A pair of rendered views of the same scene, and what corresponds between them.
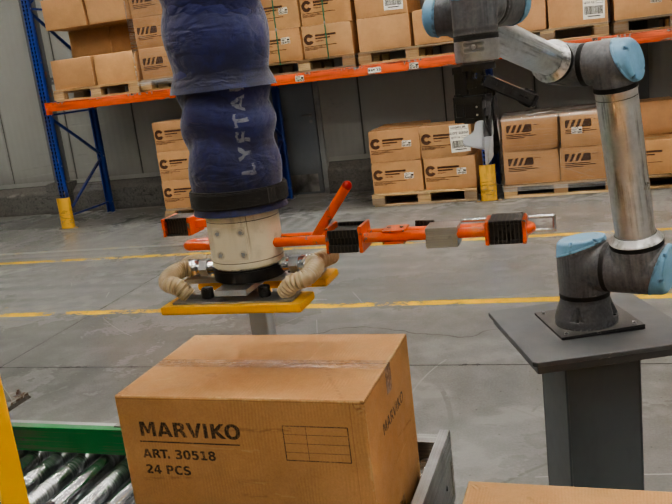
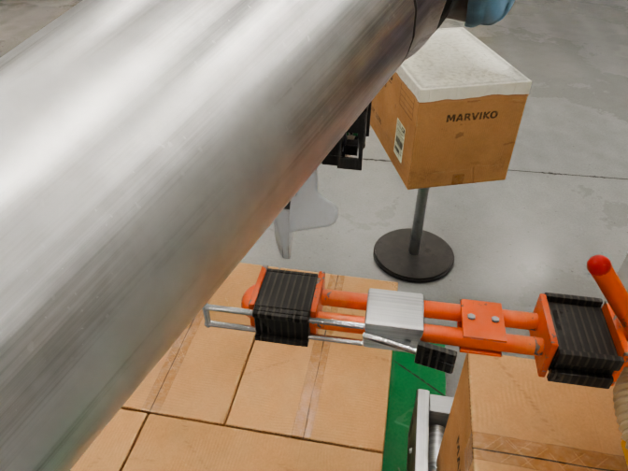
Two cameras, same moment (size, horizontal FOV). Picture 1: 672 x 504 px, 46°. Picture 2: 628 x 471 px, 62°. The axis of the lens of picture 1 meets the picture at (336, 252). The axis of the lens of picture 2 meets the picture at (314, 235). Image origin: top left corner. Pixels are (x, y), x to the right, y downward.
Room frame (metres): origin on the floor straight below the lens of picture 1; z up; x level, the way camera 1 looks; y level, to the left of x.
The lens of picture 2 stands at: (2.09, -0.40, 1.73)
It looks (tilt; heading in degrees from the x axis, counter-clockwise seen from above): 39 degrees down; 171
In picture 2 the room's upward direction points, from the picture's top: straight up
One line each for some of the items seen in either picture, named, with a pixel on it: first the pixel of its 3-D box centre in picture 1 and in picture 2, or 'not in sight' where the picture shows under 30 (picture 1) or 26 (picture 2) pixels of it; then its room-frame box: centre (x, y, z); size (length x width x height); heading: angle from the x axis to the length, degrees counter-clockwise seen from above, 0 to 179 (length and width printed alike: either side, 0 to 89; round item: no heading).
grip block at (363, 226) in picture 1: (348, 236); (575, 338); (1.73, -0.03, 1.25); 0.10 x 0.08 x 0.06; 162
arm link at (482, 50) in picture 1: (476, 52); not in sight; (1.63, -0.33, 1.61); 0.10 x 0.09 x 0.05; 161
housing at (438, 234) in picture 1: (443, 234); (393, 320); (1.66, -0.24, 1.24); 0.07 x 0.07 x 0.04; 72
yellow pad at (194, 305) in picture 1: (236, 296); not in sight; (1.72, 0.24, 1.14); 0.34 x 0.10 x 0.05; 72
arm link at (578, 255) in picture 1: (585, 263); not in sight; (2.32, -0.75, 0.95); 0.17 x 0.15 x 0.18; 48
